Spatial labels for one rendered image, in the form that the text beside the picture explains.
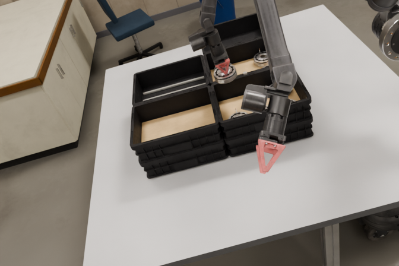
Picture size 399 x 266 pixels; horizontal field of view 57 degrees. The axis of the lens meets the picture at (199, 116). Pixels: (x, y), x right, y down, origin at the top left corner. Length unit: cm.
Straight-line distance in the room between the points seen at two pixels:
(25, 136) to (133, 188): 172
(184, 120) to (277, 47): 86
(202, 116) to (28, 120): 179
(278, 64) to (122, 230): 100
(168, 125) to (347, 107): 86
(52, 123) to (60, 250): 103
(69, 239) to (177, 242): 134
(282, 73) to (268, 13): 19
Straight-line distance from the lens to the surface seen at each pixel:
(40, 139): 334
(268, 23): 106
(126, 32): 376
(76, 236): 273
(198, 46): 155
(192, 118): 178
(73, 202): 294
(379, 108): 189
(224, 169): 168
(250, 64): 204
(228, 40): 231
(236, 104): 179
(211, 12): 152
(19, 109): 317
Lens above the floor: 195
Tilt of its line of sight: 39 degrees down
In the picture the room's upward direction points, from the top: 19 degrees counter-clockwise
